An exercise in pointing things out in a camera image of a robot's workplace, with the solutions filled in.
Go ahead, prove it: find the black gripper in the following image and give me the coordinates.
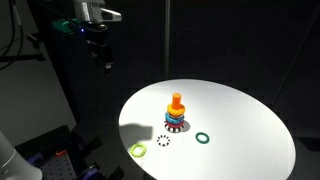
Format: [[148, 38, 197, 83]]
[[85, 23, 115, 75]]

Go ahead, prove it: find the lime green knobby ring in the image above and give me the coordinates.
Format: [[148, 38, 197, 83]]
[[130, 142, 148, 159]]

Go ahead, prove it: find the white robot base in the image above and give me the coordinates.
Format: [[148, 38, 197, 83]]
[[0, 130, 44, 180]]

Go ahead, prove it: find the grey vertical pole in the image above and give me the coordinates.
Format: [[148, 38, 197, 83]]
[[163, 0, 172, 81]]

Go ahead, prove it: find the orange stacking peg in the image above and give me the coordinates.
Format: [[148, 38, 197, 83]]
[[171, 92, 183, 110]]

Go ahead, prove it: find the perforated metal board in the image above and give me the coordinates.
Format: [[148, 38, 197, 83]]
[[39, 153, 78, 180]]

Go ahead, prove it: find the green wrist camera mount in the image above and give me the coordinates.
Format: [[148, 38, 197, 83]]
[[51, 18, 83, 35]]

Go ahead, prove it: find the orange stacking ring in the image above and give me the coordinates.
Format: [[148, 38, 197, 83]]
[[166, 102, 187, 118]]

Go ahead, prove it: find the blue stacking ring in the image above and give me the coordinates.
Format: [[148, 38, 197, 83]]
[[164, 112, 185, 124]]

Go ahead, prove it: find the red stacking ring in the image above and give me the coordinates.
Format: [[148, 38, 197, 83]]
[[164, 119, 185, 130]]

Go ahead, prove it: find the small black white striped ring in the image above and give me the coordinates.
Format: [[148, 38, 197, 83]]
[[156, 134, 172, 148]]

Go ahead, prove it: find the large black white striped ring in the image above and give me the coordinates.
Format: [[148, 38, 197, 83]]
[[163, 121, 186, 134]]

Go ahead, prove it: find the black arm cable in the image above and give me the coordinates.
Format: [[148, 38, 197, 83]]
[[0, 0, 25, 71]]

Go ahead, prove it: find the dark green ring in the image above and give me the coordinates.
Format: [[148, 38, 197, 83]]
[[195, 131, 211, 145]]

